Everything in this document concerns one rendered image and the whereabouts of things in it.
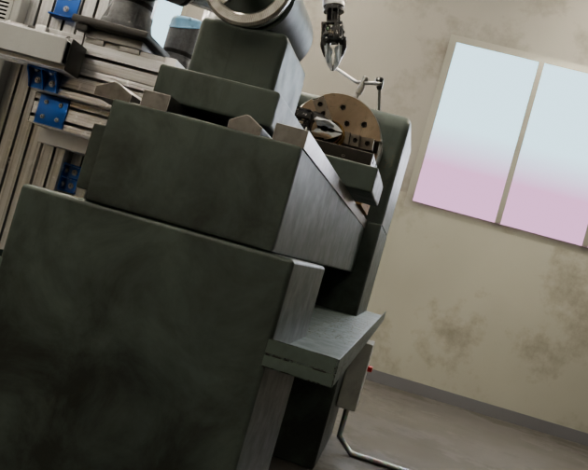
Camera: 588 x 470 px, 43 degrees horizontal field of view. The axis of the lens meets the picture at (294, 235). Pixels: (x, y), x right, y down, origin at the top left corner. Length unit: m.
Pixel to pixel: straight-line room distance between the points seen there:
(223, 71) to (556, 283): 4.24
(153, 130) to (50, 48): 1.03
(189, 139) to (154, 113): 0.07
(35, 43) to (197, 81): 1.02
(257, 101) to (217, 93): 0.06
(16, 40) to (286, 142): 1.23
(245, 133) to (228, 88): 0.10
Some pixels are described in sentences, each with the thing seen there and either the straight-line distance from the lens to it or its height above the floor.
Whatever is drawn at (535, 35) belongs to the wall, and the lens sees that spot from 5.52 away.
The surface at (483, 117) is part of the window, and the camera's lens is 5.30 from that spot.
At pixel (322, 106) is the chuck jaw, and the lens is 2.45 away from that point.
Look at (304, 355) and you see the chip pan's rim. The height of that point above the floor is 0.55.
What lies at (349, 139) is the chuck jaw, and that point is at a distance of 2.38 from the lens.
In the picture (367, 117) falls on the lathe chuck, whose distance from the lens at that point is 2.47.
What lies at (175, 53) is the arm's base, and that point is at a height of 1.24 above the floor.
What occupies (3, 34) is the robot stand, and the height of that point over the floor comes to 1.04.
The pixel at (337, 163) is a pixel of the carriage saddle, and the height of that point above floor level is 0.91.
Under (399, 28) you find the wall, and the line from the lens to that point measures 5.44.
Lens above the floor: 0.69
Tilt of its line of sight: 1 degrees up
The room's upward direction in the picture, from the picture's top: 16 degrees clockwise
